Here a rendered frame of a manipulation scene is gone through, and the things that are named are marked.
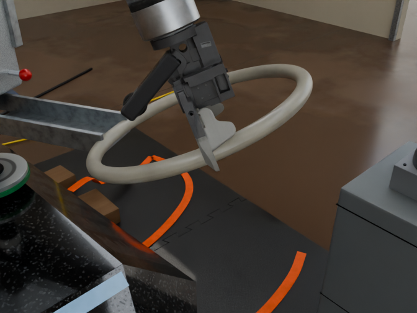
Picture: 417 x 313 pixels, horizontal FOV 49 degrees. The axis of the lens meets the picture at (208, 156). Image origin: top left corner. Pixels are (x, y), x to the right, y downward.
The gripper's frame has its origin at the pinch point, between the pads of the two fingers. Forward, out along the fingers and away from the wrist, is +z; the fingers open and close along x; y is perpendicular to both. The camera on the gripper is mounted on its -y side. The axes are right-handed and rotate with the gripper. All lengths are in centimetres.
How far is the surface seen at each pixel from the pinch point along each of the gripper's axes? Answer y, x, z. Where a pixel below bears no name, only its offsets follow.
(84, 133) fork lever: -24.7, 30.3, -4.2
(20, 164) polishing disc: -55, 62, 5
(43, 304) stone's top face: -46, 16, 24
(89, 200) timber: -74, 157, 60
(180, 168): -4.9, -0.8, -0.2
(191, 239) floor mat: -29, 133, 91
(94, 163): -21.1, 14.5, -1.7
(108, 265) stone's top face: -32.8, 25.6, 26.3
